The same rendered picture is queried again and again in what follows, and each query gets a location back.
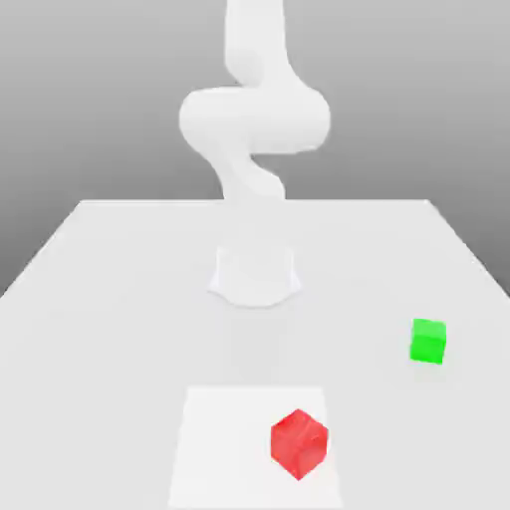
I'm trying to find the small green cube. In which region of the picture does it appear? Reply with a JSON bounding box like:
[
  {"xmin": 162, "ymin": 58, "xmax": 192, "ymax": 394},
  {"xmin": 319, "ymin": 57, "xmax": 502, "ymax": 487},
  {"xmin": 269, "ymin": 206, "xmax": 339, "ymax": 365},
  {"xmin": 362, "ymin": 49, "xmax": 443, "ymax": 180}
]
[{"xmin": 408, "ymin": 317, "xmax": 448, "ymax": 366}]

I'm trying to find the small red cube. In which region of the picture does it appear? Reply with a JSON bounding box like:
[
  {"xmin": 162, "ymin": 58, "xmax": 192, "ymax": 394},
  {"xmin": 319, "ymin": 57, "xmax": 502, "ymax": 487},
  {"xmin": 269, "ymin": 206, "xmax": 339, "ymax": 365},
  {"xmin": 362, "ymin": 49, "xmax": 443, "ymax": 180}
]
[{"xmin": 269, "ymin": 407, "xmax": 330, "ymax": 482}]

